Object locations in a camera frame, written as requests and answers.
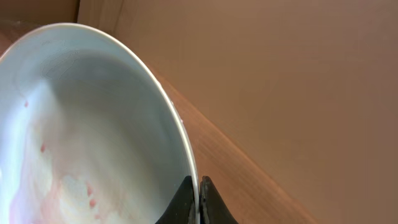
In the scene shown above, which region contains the light blue plate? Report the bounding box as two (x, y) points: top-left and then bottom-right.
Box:
(1, 23), (200, 223)

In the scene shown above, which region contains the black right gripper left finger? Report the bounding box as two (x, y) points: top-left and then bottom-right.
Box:
(155, 176), (196, 224)

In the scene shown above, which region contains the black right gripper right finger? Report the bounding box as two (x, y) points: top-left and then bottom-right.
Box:
(200, 176), (238, 224)

